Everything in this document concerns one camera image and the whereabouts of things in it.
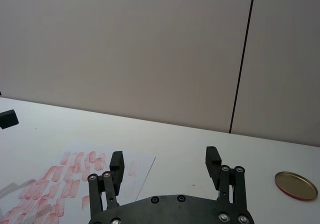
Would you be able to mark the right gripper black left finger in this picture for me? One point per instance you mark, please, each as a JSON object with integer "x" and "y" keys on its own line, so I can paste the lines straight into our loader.
{"x": 116, "y": 170}

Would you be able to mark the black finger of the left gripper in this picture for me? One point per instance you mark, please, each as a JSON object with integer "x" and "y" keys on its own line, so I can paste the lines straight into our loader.
{"x": 8, "y": 119}

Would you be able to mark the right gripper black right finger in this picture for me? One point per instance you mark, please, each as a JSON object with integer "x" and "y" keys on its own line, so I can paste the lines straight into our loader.
{"x": 212, "y": 166}

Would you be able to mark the white paper with red marks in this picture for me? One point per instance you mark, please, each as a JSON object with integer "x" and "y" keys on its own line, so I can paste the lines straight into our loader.
{"x": 75, "y": 181}

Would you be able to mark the round gold metal lid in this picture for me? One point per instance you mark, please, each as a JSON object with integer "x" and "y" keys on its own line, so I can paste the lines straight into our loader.
{"x": 295, "y": 185}

